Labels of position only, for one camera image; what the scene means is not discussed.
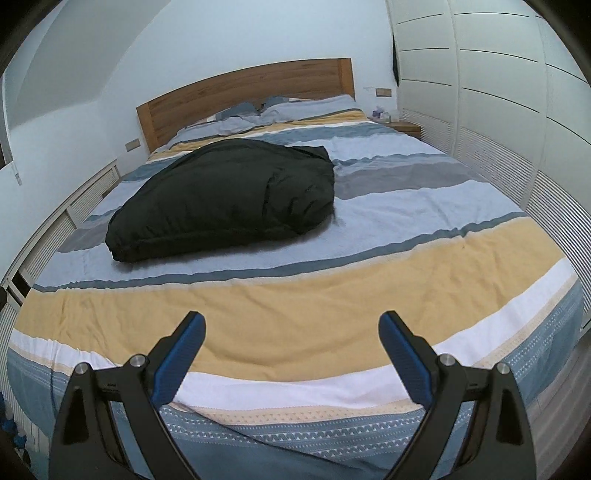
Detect black puffer coat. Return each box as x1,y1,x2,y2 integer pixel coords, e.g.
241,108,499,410
105,139,336,263

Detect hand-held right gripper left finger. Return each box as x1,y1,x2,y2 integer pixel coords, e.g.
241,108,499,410
48,311,207,480

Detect striped duvet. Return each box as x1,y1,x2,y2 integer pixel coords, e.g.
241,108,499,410
7,108,585,480

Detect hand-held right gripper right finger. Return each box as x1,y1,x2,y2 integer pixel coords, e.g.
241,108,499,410
378,311,534,480

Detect white louvered cabinet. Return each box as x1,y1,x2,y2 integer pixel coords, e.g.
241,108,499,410
0,159,122,324

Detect white wardrobe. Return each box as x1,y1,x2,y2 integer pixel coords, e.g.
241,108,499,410
385,0,591,333

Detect light blue pillow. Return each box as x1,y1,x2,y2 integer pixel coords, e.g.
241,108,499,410
259,94,355,124
164,102,266,149

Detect wooden headboard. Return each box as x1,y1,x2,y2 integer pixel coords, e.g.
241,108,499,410
136,58,355,155

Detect wooden nightstand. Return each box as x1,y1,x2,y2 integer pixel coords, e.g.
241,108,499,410
384,121,422,138

